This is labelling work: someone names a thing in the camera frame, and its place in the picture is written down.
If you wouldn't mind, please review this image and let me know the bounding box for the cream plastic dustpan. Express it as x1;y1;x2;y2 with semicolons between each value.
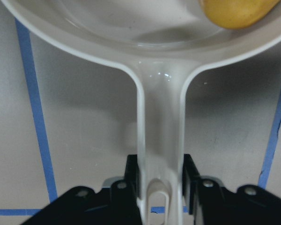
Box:
3;0;281;225

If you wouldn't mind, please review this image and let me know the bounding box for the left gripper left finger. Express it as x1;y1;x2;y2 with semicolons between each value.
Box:
24;155;142;225

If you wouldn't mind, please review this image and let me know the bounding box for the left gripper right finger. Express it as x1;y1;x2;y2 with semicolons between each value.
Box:
182;154;281;225

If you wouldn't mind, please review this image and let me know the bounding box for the yellow potato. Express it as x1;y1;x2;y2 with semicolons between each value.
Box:
199;0;280;30

